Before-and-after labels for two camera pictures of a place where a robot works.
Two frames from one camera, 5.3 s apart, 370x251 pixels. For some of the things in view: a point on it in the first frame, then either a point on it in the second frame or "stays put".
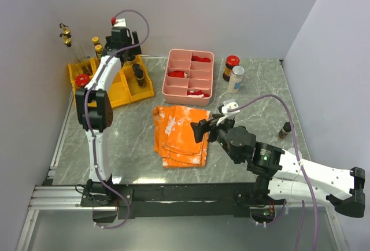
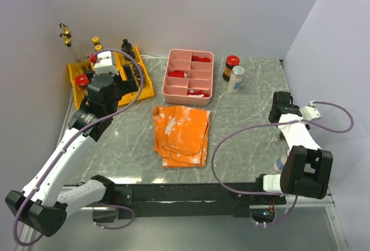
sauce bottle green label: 98,48 stays put
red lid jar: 81,80 stays put
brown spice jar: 131,58 stays put
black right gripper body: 219,132 to 295,107
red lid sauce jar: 231,61 stays put
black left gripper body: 135,39 to 119,87
